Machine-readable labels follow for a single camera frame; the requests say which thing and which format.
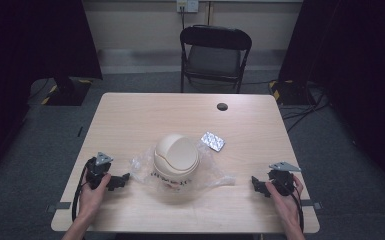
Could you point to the person's right hand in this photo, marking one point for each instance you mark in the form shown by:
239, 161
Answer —
285, 205

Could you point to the white wall socket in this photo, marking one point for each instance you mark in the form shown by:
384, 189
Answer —
187, 5

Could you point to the person's left hand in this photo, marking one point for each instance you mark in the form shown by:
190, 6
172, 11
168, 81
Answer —
91, 196

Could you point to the grey table edge bracket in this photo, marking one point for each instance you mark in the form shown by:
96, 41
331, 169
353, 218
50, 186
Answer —
59, 206
313, 204

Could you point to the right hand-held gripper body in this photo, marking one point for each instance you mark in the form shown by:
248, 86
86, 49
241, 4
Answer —
283, 178

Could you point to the black folding chair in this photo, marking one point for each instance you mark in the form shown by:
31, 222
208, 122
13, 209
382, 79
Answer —
213, 60

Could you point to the silver blister pack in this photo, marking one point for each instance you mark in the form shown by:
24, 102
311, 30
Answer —
212, 141

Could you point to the clear plastic bag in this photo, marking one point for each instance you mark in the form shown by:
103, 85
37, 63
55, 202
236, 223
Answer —
213, 173

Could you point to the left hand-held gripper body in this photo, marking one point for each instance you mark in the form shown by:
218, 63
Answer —
97, 171

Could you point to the dark curtain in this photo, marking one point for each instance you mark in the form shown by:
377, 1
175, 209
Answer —
30, 50
356, 66

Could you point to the black stand base striped tape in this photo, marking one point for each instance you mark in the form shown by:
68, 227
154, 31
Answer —
68, 93
290, 93

